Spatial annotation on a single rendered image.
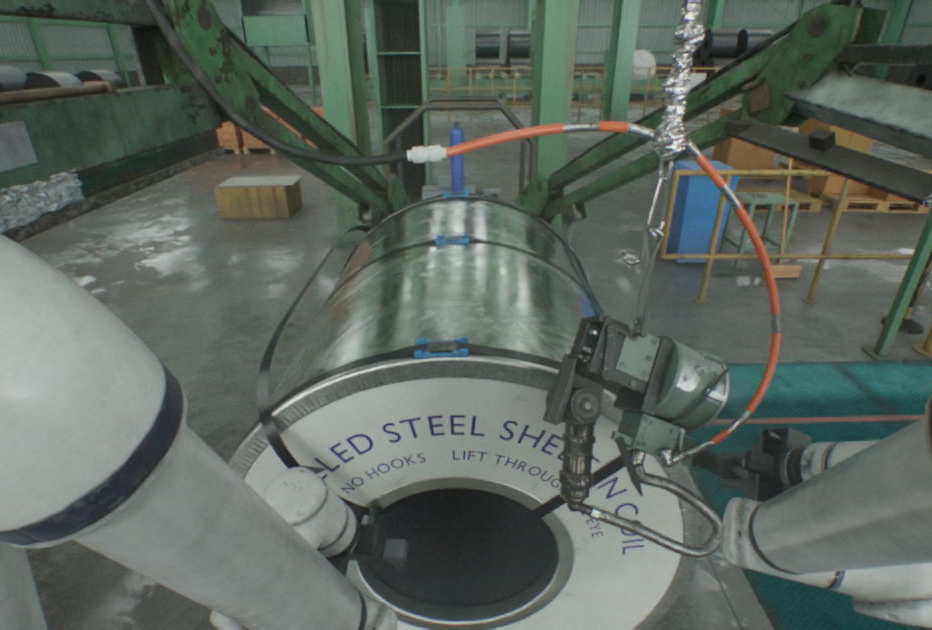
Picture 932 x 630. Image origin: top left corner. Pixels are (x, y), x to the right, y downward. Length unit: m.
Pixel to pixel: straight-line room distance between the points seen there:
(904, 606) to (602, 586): 0.83
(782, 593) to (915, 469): 2.18
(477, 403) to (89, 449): 0.84
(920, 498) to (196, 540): 0.46
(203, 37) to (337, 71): 4.26
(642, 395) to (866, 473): 0.49
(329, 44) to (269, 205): 2.41
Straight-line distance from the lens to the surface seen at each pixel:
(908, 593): 0.84
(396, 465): 1.18
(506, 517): 1.77
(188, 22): 1.34
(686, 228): 5.38
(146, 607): 2.58
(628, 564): 1.47
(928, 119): 1.30
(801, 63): 1.55
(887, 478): 0.45
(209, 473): 0.40
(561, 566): 1.43
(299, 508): 0.77
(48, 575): 2.91
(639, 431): 0.92
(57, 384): 0.29
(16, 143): 0.92
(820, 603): 2.63
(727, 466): 1.05
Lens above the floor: 1.90
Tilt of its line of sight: 27 degrees down
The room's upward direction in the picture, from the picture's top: straight up
